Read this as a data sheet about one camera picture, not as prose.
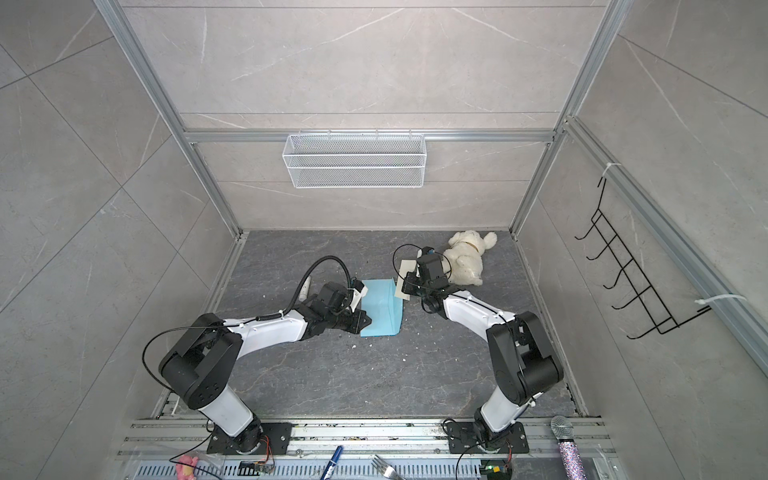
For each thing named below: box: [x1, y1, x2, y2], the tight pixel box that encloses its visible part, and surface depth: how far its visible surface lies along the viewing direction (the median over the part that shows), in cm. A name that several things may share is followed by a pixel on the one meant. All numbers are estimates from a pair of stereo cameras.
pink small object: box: [176, 455, 199, 480], surface depth 69 cm
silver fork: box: [371, 454, 404, 480], surface depth 70 cm
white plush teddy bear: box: [443, 230, 498, 286], surface depth 103 cm
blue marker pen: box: [320, 445, 344, 480], surface depth 71 cm
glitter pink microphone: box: [550, 416, 587, 480], surface depth 71 cm
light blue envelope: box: [360, 278, 403, 338], surface depth 97 cm
